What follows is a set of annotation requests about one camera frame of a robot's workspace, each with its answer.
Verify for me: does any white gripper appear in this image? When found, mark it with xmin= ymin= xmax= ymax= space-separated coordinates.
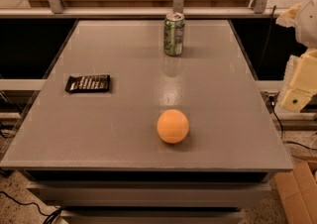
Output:
xmin=276 ymin=0 xmax=317 ymax=112

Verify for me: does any black rxbar chocolate wrapper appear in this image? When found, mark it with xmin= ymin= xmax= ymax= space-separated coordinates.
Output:
xmin=65 ymin=74 xmax=111 ymax=93

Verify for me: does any black floor cable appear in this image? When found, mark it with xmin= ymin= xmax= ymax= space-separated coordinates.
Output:
xmin=0 ymin=190 xmax=62 ymax=224

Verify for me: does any grey table cabinet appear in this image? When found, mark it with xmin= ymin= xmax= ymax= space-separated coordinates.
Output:
xmin=24 ymin=169 xmax=270 ymax=218

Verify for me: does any orange ball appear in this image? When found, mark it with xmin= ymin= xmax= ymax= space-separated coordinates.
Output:
xmin=157 ymin=109 xmax=189 ymax=144

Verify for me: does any cardboard box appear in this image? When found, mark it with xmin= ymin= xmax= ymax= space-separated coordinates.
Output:
xmin=274 ymin=161 xmax=317 ymax=224

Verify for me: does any green soda can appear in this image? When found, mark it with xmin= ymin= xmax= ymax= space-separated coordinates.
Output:
xmin=163 ymin=12 xmax=185 ymax=56

